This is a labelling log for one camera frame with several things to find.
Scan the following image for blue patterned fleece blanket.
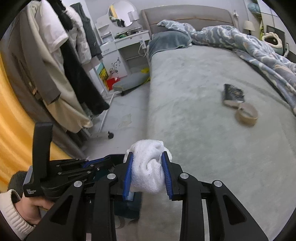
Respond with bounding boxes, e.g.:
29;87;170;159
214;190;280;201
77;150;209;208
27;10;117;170
157;20;295;113

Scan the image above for white dressing table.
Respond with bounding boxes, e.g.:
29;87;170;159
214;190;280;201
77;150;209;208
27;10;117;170
95;15;150;78

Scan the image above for hanging clothes on rack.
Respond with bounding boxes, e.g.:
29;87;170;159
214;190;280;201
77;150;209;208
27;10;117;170
1;1;109;158

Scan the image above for round vanity mirror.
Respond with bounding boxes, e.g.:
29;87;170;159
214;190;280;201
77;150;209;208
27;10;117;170
108;1;136;28

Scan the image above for cream plush pet bed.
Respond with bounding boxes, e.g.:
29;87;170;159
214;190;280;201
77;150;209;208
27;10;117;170
261;32;283;55

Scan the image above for brown cardboard tape roll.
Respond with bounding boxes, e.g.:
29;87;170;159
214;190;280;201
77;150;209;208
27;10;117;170
236;102;258;126

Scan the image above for left hand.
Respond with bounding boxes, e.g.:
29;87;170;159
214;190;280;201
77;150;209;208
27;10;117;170
14;196;54;225

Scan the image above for grey blue pillow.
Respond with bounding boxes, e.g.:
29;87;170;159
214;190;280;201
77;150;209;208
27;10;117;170
148;31;192;60

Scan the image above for white glove ball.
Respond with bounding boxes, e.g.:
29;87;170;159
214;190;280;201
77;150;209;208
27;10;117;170
124;140;172;194

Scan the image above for black face tissue pack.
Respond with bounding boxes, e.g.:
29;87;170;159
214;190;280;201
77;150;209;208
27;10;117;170
223;84;245;108

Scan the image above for white wardrobe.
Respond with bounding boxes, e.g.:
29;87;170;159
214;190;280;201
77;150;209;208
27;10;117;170
245;1;295;62

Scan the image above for white clothes rack frame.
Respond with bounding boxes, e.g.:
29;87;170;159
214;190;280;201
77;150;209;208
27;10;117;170
82;55;115;140

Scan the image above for orange curtain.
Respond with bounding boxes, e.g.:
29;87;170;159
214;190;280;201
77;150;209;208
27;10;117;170
0;53;70;193

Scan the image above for grey floor cushion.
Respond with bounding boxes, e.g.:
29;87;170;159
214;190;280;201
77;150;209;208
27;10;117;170
112;72;149;96

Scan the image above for white bedside lamp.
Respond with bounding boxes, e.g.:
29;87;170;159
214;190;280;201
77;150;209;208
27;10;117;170
243;20;255;35

